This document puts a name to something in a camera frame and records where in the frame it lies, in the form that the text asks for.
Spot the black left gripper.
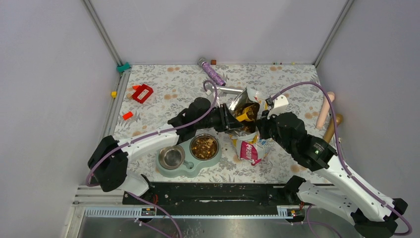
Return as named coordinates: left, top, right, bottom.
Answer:
left=196, top=104, right=244, bottom=133

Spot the yellow plastic scoop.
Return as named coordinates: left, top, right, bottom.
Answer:
left=235, top=103, right=260, bottom=122

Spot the pet food bag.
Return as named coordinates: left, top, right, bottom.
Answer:
left=228, top=88, right=271, bottom=166

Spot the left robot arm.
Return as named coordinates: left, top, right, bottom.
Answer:
left=86, top=97, right=243, bottom=204

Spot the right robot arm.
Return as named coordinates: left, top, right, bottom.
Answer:
left=256, top=113, right=408, bottom=238

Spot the green double pet bowl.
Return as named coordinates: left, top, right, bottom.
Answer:
left=156, top=134, right=222, bottom=178

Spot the silver metal microphone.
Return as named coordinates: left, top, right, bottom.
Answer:
left=216, top=85, right=244, bottom=95

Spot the purple glitter microphone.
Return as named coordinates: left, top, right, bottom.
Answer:
left=198, top=58, right=226, bottom=86

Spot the floral table mat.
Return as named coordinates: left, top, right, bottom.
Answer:
left=113, top=64, right=326, bottom=184

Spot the pink microphone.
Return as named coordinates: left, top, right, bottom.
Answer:
left=316, top=91, right=335, bottom=130

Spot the red plastic block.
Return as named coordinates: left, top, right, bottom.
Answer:
left=132, top=84, right=154, bottom=104

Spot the gold microphone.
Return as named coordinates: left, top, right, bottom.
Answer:
left=323, top=114, right=343, bottom=143

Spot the small orange-red block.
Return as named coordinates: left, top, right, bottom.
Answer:
left=122, top=111, right=133, bottom=120

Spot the teal corner clip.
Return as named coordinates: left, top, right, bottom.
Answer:
left=116, top=62, right=131, bottom=73

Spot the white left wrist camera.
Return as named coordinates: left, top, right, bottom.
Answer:
left=206, top=90, right=220, bottom=108

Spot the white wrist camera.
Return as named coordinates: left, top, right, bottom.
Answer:
left=206, top=90, right=220, bottom=108
left=266, top=95, right=289, bottom=119

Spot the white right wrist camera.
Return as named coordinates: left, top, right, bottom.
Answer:
left=266, top=95, right=289, bottom=119

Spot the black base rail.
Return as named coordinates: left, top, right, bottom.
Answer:
left=122, top=182, right=302, bottom=216

